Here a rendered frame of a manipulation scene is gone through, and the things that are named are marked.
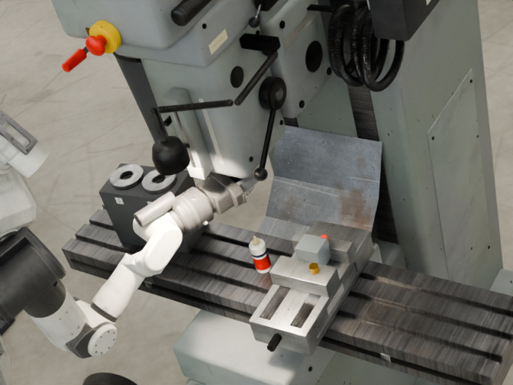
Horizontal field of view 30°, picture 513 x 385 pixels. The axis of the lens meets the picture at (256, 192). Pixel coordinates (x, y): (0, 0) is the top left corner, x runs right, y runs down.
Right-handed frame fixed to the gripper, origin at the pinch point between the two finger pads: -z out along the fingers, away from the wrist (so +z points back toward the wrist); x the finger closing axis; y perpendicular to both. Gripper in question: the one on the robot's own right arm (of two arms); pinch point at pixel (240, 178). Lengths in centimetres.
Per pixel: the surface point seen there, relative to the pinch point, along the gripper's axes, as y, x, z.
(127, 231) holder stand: 25.7, 37.6, 18.6
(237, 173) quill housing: -10.7, -10.5, 5.5
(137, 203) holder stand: 14.4, 30.9, 15.1
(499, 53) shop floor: 121, 118, -204
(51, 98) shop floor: 123, 287, -44
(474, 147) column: 42, 5, -77
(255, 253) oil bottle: 23.6, 1.0, 1.5
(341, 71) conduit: -20.4, -12.5, -24.5
